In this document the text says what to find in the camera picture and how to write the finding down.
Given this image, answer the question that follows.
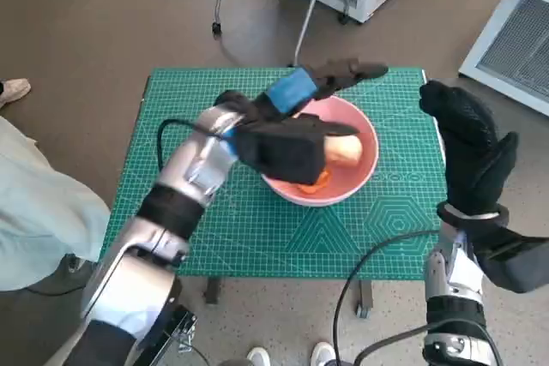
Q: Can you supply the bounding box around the round toy bread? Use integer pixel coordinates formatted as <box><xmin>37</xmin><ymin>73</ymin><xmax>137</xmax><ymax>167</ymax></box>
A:
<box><xmin>323</xmin><ymin>134</ymin><xmax>364</xmax><ymax>168</ymax></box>

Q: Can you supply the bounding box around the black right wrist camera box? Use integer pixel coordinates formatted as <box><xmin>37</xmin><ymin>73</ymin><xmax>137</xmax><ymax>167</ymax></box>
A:
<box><xmin>471</xmin><ymin>228</ymin><xmax>549</xmax><ymax>294</ymax></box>

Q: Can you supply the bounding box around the person's beige shoe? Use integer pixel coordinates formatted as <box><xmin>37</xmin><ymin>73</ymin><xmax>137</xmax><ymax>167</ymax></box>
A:
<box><xmin>0</xmin><ymin>77</ymin><xmax>32</xmax><ymax>105</ymax></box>

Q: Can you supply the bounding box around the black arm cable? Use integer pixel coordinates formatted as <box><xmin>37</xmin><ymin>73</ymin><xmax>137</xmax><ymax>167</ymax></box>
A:
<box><xmin>333</xmin><ymin>231</ymin><xmax>443</xmax><ymax>366</ymax></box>
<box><xmin>156</xmin><ymin>119</ymin><xmax>224</xmax><ymax>170</ymax></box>

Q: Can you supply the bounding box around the person's white shoe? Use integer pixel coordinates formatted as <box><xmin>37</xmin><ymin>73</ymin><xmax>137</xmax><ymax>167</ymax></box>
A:
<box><xmin>246</xmin><ymin>346</ymin><xmax>271</xmax><ymax>366</ymax></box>
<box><xmin>311</xmin><ymin>342</ymin><xmax>336</xmax><ymax>366</ymax></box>

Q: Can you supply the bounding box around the green cutting mat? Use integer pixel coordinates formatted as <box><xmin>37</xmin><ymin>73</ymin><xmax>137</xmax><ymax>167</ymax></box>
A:
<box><xmin>99</xmin><ymin>66</ymin><xmax>447</xmax><ymax>280</ymax></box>

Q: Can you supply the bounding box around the large white mesh cabinet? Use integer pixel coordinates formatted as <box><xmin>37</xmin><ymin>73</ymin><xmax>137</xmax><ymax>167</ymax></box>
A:
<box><xmin>457</xmin><ymin>0</ymin><xmax>549</xmax><ymax>117</ymax></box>

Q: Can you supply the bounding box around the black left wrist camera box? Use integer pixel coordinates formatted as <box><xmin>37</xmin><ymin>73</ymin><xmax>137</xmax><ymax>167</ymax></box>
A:
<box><xmin>233</xmin><ymin>123</ymin><xmax>329</xmax><ymax>185</ymax></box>

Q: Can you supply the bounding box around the pink bowl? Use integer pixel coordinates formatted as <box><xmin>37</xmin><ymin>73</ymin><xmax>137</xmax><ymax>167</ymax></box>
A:
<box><xmin>259</xmin><ymin>96</ymin><xmax>380</xmax><ymax>207</ymax></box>

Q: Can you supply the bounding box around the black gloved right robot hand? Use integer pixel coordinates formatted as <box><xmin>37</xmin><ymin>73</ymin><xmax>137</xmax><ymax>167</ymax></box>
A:
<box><xmin>419</xmin><ymin>80</ymin><xmax>520</xmax><ymax>217</ymax></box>

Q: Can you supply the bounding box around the long striped toy bread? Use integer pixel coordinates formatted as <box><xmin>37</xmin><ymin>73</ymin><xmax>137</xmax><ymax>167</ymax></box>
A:
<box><xmin>295</xmin><ymin>168</ymin><xmax>334</xmax><ymax>195</ymax></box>

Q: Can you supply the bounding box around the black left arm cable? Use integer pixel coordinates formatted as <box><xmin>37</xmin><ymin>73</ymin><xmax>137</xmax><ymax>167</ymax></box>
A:
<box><xmin>156</xmin><ymin>119</ymin><xmax>224</xmax><ymax>170</ymax></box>

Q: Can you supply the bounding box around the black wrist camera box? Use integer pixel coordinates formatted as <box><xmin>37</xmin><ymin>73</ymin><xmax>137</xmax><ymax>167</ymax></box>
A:
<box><xmin>471</xmin><ymin>228</ymin><xmax>549</xmax><ymax>294</ymax></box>
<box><xmin>233</xmin><ymin>123</ymin><xmax>329</xmax><ymax>185</ymax></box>

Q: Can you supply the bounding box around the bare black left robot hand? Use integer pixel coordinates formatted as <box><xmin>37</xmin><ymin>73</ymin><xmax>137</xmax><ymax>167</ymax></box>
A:
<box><xmin>214</xmin><ymin>58</ymin><xmax>389</xmax><ymax>135</ymax></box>

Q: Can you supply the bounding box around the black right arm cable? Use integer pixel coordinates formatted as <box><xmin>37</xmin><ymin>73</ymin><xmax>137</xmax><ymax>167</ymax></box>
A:
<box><xmin>333</xmin><ymin>231</ymin><xmax>443</xmax><ymax>366</ymax></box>

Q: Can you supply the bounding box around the black metal stand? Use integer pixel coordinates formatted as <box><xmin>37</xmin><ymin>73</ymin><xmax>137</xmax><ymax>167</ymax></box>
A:
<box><xmin>136</xmin><ymin>305</ymin><xmax>198</xmax><ymax>366</ymax></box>

